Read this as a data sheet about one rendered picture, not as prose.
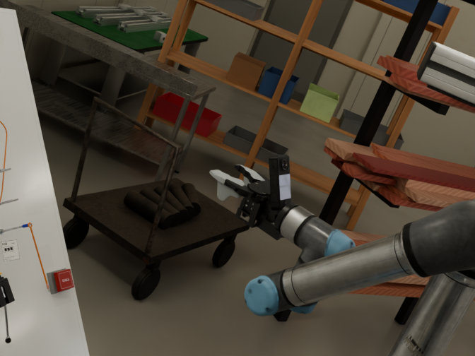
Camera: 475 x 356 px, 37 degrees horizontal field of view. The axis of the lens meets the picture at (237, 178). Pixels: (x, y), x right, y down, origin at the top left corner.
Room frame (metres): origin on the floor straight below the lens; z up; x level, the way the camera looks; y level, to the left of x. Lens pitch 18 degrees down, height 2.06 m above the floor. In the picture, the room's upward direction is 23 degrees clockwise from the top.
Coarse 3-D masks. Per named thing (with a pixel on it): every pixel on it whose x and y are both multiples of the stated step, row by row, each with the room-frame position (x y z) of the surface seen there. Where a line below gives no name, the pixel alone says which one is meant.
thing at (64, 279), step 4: (56, 272) 1.59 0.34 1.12; (60, 272) 1.60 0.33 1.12; (64, 272) 1.61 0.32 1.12; (68, 272) 1.62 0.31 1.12; (56, 276) 1.59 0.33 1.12; (60, 276) 1.59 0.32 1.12; (64, 276) 1.60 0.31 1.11; (68, 276) 1.61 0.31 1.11; (56, 280) 1.58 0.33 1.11; (60, 280) 1.59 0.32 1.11; (64, 280) 1.60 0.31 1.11; (68, 280) 1.61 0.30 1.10; (72, 280) 1.62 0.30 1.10; (56, 284) 1.58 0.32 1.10; (60, 284) 1.58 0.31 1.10; (64, 284) 1.59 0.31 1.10; (68, 284) 1.60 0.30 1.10; (72, 284) 1.62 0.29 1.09; (60, 288) 1.58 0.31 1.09; (64, 288) 1.59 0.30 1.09; (68, 288) 1.60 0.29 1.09
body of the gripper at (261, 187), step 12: (264, 192) 1.44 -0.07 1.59; (240, 204) 1.46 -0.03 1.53; (252, 204) 1.44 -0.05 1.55; (264, 204) 1.44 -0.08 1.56; (288, 204) 1.41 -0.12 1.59; (252, 216) 1.43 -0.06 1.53; (264, 216) 1.44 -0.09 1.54; (276, 216) 1.43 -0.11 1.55; (264, 228) 1.43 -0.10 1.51; (276, 228) 1.40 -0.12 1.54
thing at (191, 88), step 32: (0, 0) 5.42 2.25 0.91; (64, 32) 5.35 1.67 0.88; (128, 64) 5.28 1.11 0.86; (160, 64) 5.85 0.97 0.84; (64, 96) 5.96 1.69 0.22; (192, 96) 5.22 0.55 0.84; (96, 128) 5.48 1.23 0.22; (128, 128) 5.81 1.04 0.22; (192, 128) 5.83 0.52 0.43; (160, 160) 5.35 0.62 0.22
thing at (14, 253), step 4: (8, 240) 1.54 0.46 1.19; (12, 240) 1.55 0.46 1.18; (16, 240) 1.56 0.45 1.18; (4, 244) 1.52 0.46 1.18; (8, 244) 1.53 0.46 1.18; (12, 244) 1.54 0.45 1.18; (16, 244) 1.55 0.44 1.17; (4, 248) 1.52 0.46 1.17; (8, 248) 1.53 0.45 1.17; (12, 248) 1.54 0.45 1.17; (16, 248) 1.55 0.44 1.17; (4, 252) 1.51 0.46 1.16; (8, 252) 1.52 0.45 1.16; (12, 252) 1.53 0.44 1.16; (16, 252) 1.54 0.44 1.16; (4, 256) 1.51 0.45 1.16; (8, 256) 1.52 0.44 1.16; (12, 256) 1.53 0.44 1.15; (16, 256) 1.54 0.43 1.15; (4, 260) 1.50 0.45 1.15; (8, 260) 1.52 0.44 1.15; (12, 260) 1.52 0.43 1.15
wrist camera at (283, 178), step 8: (272, 160) 1.44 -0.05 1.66; (280, 160) 1.44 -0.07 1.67; (288, 160) 1.47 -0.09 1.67; (272, 168) 1.44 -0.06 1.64; (280, 168) 1.44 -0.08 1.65; (288, 168) 1.46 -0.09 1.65; (272, 176) 1.43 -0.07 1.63; (280, 176) 1.43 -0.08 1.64; (288, 176) 1.46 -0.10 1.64; (272, 184) 1.43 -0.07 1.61; (280, 184) 1.43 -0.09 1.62; (288, 184) 1.45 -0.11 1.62; (272, 192) 1.43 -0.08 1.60; (280, 192) 1.42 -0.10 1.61; (288, 192) 1.45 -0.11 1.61; (272, 200) 1.43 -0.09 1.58; (280, 200) 1.42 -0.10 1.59; (288, 200) 1.44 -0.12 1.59
